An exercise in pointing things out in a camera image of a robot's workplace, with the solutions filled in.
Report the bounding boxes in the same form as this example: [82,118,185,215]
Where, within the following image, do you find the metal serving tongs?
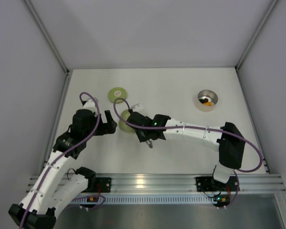
[145,140,153,148]

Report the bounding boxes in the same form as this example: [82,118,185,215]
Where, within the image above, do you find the green round lid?
[107,87,128,103]

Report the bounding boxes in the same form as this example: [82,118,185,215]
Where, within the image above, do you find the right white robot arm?
[126,104,245,184]

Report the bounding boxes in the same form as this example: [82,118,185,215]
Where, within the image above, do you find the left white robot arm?
[9,96,117,229]

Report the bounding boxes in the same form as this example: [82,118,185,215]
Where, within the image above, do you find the green square lunch box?
[118,109,135,133]

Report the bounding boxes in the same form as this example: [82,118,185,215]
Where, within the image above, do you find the metal bowl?
[196,90,218,112]

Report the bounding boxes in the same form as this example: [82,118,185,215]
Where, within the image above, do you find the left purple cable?
[20,92,108,229]

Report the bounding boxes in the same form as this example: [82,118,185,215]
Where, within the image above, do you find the purple cable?
[20,92,108,229]
[113,98,264,210]

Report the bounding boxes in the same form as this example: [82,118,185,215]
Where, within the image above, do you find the left black base bracket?
[83,177,112,193]

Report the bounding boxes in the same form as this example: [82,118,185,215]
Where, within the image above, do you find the black base bracket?
[83,177,112,193]
[195,176,239,192]

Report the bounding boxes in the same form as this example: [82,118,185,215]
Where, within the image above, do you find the right black base bracket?
[195,176,239,192]

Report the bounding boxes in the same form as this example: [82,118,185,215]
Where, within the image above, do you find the white slotted cable duct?
[75,196,217,205]

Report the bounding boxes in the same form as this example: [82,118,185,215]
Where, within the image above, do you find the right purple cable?
[113,98,264,210]

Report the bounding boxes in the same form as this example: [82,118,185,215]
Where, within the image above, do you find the aluminium mounting rail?
[26,173,286,194]

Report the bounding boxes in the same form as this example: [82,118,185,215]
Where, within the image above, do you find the left aluminium frame post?
[21,0,70,73]

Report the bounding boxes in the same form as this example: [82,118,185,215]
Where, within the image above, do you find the aluminium frame post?
[235,0,281,73]
[21,0,70,73]

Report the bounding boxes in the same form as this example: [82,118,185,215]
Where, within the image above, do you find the right aluminium frame post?
[235,0,281,73]

